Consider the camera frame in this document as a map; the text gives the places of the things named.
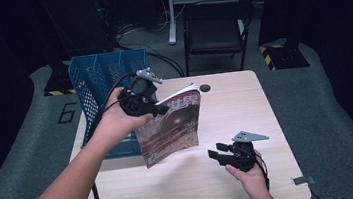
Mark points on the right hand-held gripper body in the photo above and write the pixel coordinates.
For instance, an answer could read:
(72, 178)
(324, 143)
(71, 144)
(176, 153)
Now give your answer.
(244, 157)

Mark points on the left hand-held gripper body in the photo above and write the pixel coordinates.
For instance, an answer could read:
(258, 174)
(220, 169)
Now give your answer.
(137, 99)

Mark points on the magazine with reddish cover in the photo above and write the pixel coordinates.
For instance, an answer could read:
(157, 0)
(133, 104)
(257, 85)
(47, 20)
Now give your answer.
(171, 127)

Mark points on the blue mesh file rack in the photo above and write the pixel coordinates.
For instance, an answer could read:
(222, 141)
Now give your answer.
(94, 75)

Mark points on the person's right hand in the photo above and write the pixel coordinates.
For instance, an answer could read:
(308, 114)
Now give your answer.
(250, 180)

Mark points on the person's left hand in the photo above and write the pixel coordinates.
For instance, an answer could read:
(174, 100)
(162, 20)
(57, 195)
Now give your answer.
(116, 123)

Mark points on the black stand base striped edge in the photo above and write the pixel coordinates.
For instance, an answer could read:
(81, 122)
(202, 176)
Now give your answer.
(287, 56)
(60, 82)

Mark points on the black folding chair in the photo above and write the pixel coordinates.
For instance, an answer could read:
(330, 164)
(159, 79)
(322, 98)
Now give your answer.
(217, 31)

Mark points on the black cabinet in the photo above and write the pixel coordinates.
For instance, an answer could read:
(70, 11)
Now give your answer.
(78, 20)

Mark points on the grey metal table bracket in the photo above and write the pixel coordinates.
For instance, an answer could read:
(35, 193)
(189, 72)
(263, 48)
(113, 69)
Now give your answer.
(303, 180)

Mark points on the white metal desk frame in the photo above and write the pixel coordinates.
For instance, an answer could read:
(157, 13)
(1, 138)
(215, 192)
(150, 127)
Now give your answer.
(173, 16)

